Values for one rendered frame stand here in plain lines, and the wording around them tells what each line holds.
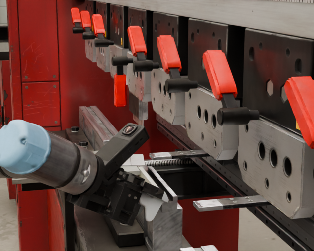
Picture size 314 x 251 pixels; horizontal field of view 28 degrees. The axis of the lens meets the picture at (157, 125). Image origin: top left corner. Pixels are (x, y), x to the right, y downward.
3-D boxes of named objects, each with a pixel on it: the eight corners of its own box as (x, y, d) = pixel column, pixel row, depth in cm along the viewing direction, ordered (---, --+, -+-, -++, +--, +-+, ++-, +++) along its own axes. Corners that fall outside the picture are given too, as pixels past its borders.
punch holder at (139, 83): (126, 89, 126) (126, 7, 123) (167, 88, 128) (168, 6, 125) (144, 103, 112) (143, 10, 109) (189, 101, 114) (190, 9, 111)
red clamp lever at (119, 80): (111, 106, 122) (110, 56, 119) (132, 105, 123) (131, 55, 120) (113, 107, 120) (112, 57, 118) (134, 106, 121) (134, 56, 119)
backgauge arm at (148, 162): (122, 195, 194) (122, 152, 191) (309, 180, 210) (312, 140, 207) (128, 204, 187) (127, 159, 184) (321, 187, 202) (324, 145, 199)
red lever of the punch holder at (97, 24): (89, 12, 142) (95, 43, 137) (107, 12, 143) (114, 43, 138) (89, 18, 144) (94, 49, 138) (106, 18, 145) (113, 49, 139)
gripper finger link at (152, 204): (157, 224, 115) (124, 211, 108) (168, 194, 115) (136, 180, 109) (169, 229, 112) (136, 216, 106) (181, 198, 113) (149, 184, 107)
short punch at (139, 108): (129, 119, 143) (128, 78, 141) (137, 119, 144) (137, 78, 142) (138, 129, 134) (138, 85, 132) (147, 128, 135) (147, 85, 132)
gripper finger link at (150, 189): (148, 196, 112) (116, 182, 106) (151, 187, 112) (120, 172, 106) (167, 202, 109) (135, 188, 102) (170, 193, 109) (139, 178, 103)
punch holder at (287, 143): (236, 177, 70) (241, 28, 66) (306, 171, 72) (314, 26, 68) (299, 226, 56) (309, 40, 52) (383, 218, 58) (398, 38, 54)
